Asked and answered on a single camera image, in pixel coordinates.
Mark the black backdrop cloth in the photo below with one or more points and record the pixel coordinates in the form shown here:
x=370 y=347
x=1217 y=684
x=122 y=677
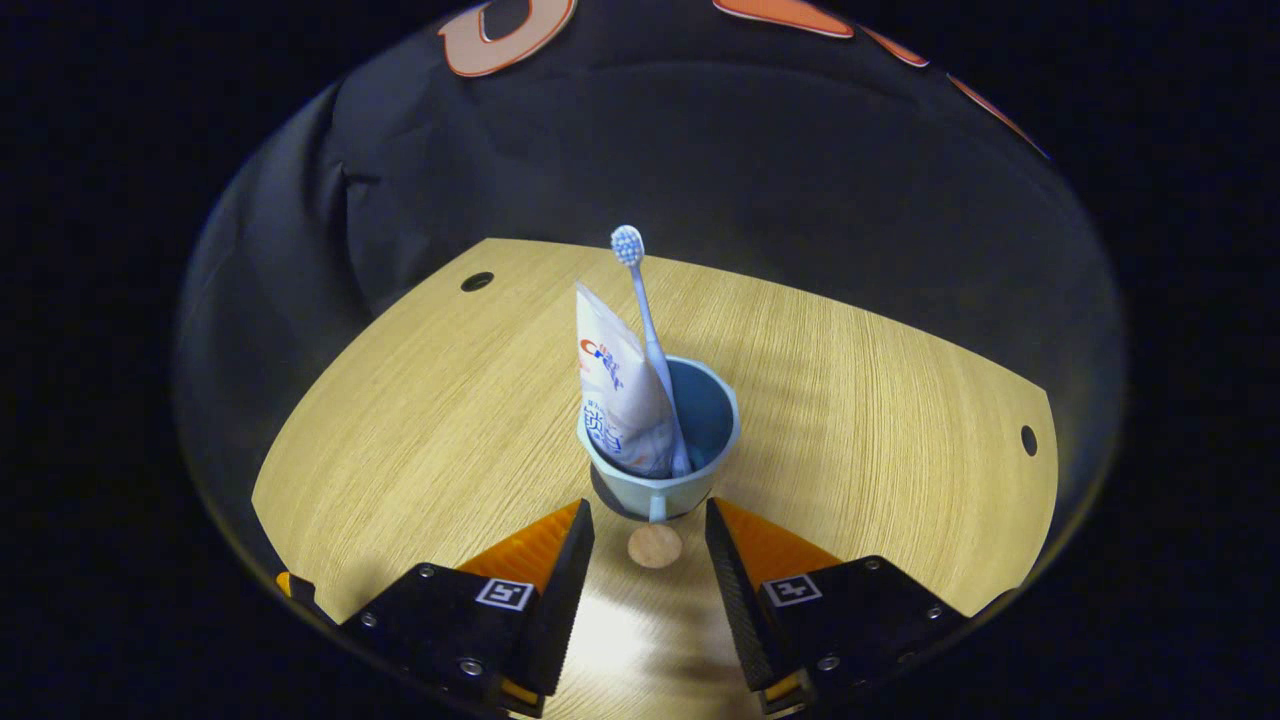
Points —
x=700 y=150

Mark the white toothpaste tube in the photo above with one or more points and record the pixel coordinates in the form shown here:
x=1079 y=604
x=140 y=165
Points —
x=620 y=400

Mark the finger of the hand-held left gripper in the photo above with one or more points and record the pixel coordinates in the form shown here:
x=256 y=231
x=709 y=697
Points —
x=290 y=585

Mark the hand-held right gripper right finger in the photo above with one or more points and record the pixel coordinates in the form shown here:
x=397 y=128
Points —
x=735 y=610

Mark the wooden desktop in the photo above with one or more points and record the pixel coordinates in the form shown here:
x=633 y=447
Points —
x=880 y=450

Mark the white toothbrush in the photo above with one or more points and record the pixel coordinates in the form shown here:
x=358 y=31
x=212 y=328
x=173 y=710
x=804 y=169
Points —
x=650 y=330

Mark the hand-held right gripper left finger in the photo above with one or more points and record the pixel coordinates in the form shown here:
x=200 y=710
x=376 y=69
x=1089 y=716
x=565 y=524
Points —
x=560 y=610

